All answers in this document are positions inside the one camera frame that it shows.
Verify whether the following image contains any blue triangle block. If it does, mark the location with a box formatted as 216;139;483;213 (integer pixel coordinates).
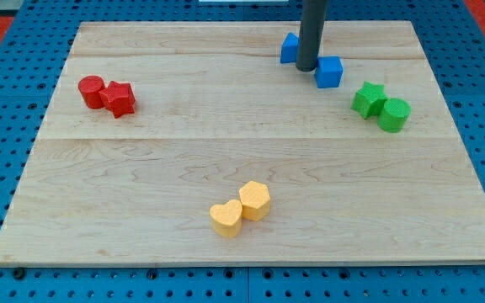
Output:
280;32;299;64

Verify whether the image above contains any blue cube block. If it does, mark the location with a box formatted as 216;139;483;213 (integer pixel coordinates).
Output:
314;56;344;88

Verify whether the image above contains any yellow hexagon block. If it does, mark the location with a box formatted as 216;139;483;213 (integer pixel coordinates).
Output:
239;181;271;221

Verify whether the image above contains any light wooden board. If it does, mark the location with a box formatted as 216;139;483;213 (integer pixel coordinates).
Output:
0;21;485;268

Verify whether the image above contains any yellow heart block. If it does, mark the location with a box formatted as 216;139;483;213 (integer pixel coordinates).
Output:
210;199;243;238

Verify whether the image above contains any red star block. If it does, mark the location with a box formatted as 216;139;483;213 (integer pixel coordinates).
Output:
99;81;136;119

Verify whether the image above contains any green star block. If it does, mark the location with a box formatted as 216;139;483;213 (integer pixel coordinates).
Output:
351;81;388;120

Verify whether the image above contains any green cylinder block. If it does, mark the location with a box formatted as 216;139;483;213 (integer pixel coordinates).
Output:
377;98;411;133

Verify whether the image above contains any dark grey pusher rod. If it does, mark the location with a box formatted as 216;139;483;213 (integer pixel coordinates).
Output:
296;0;328;72

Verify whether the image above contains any red cylinder block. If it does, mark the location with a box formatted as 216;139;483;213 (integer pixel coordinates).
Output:
77;75;105;109

